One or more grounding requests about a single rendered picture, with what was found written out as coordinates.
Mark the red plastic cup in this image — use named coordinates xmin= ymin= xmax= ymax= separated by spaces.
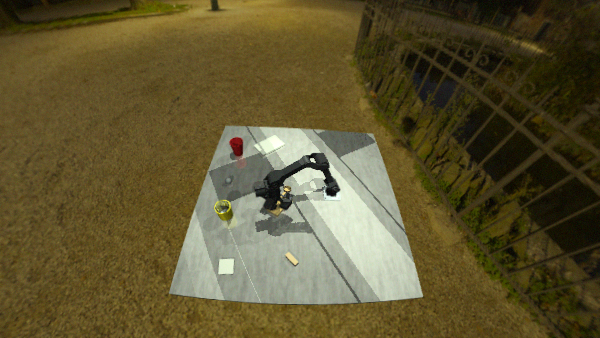
xmin=229 ymin=137 xmax=243 ymax=156

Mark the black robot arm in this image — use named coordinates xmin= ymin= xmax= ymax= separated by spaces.
xmin=254 ymin=153 xmax=341 ymax=210

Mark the white flat rectangular panel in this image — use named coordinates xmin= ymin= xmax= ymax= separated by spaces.
xmin=254 ymin=135 xmax=285 ymax=157

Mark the tan flat bar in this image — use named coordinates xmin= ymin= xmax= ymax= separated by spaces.
xmin=285 ymin=253 xmax=298 ymax=266

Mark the yellow open cylinder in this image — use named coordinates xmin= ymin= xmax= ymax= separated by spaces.
xmin=214 ymin=200 xmax=233 ymax=222

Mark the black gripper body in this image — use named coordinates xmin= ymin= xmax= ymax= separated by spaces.
xmin=261 ymin=190 xmax=292 ymax=211

